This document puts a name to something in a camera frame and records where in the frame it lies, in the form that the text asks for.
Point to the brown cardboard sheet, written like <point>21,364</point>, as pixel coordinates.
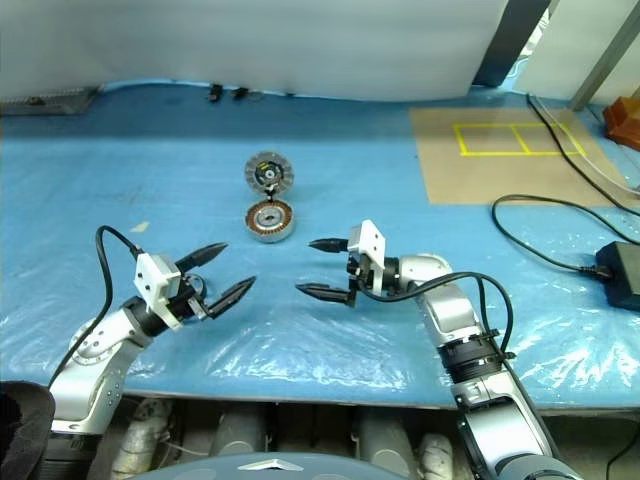
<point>450,170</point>

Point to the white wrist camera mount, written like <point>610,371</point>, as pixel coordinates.
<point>152,282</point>
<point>371,245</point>

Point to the whitish wrapped pipe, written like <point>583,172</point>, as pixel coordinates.
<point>435,452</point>
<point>140,440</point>

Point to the round motor rotor part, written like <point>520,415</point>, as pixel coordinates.
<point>269,172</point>

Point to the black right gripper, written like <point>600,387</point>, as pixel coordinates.
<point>359,275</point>

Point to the black power adapter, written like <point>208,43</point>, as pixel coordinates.
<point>624,272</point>

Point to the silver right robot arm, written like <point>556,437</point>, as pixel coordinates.
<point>480,400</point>

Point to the grey robot torso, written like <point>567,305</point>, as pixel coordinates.
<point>280,467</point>

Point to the small black clip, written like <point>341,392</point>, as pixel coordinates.
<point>240,93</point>
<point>215,93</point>

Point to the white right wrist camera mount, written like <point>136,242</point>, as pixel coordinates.
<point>371,245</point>

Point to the clear plastic tube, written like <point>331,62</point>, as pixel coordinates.
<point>600,172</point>

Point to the dark grey pillar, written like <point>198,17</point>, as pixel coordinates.
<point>505,45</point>

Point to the grey metal tray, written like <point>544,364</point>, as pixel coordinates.
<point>45,102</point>

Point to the grey rounded cylinder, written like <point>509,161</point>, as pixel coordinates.
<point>382,440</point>
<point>240,430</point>

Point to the copper wound motor stator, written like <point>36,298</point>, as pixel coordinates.
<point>270,222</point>

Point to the aluminium frame post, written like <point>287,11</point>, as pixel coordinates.
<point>602,60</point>

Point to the brown wooden block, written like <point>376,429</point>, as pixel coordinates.
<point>624,120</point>

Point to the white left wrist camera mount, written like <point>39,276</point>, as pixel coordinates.
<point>152,282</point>

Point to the blue plastic table cover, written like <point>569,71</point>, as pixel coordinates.
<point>150,175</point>

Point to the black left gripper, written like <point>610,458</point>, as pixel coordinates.
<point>190,300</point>

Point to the white foam backdrop sheet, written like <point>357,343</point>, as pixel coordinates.
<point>250,45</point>

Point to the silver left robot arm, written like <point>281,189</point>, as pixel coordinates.
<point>95,360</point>

